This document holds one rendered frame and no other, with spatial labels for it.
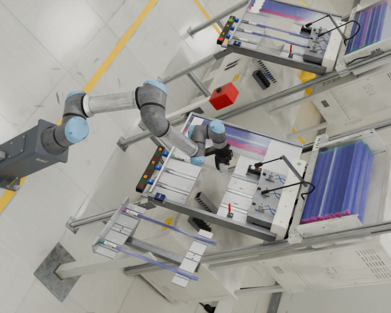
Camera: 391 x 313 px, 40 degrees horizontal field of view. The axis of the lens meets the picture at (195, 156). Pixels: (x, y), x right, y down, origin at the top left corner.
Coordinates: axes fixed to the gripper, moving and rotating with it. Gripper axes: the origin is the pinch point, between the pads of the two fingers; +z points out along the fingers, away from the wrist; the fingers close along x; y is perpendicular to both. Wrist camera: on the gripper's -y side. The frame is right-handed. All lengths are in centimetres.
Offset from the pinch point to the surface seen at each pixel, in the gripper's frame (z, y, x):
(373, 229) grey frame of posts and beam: -16, 85, -36
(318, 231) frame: -4, 61, -34
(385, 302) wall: 145, 98, 26
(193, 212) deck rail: 0.2, -4.8, -32.1
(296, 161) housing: 1.9, 39.7, 16.2
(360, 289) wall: 156, 81, 40
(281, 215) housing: 1.9, 39.9, -22.9
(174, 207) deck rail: -1.1, -15.6, -32.1
